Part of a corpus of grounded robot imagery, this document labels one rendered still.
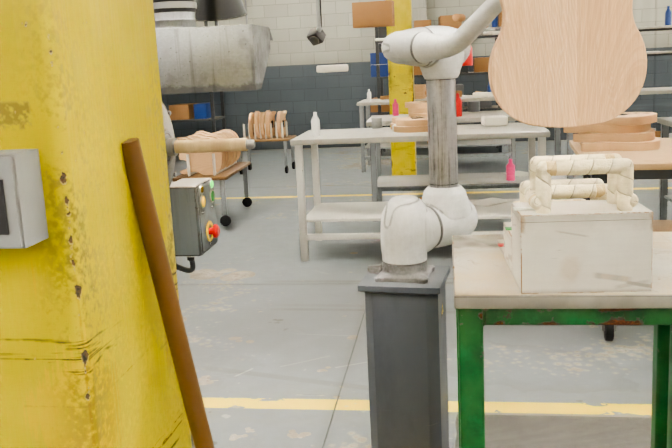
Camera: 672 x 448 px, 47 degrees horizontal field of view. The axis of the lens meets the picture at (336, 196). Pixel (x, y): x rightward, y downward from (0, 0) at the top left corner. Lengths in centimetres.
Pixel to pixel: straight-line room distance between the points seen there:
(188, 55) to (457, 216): 128
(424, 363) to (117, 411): 184
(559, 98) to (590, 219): 32
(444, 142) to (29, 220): 206
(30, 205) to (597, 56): 139
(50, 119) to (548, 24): 130
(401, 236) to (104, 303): 181
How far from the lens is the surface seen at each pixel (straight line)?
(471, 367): 176
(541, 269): 170
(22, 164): 75
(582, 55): 186
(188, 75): 176
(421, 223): 258
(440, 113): 267
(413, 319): 259
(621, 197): 171
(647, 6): 1321
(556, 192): 184
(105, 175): 84
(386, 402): 272
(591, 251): 171
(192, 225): 217
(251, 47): 172
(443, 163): 269
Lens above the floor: 144
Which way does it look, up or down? 10 degrees down
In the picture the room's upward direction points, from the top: 3 degrees counter-clockwise
